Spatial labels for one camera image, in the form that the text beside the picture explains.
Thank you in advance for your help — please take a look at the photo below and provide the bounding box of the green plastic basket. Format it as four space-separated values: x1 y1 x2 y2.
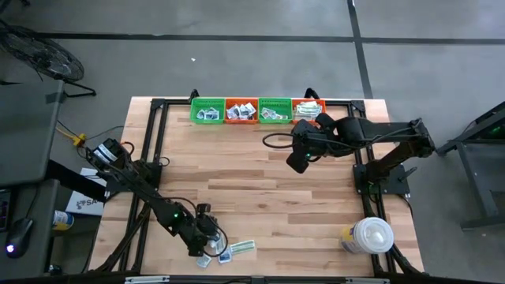
189 97 226 125
257 97 294 125

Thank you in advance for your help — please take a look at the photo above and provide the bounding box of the grey desk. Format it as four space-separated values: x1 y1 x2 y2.
0 80 65 187

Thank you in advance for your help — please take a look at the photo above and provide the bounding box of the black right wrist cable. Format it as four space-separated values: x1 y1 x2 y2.
261 132 301 150

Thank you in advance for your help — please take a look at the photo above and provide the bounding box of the white printed paper sheet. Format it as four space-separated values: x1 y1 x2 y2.
65 167 110 217

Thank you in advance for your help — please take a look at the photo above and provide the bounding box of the black floor fan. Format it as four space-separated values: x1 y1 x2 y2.
0 19 98 98

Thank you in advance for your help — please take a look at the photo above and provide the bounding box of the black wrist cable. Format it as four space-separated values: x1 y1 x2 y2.
157 196 230 258
261 132 301 150

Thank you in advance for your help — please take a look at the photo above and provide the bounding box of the black computer mouse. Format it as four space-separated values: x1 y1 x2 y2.
4 218 35 260

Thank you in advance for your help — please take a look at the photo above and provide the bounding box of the black metal beam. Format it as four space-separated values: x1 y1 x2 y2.
46 159 108 203

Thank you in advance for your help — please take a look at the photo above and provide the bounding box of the orange plastic basket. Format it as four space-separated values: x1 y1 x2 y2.
224 98 260 125
291 98 327 125

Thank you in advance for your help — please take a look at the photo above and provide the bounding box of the yellow power plug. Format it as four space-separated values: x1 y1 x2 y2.
54 125 88 148

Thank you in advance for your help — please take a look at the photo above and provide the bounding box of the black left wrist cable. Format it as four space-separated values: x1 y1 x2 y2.
157 196 230 258

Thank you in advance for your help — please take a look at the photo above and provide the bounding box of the blue yellow can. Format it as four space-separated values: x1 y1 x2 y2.
52 210 75 232

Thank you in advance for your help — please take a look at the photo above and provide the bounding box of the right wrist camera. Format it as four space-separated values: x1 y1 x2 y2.
286 151 312 174

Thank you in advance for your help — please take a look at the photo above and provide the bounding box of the black floor cable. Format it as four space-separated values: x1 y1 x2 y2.
84 125 127 143

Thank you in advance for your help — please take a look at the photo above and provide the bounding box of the white wipes canister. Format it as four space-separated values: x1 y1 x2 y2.
339 216 395 256

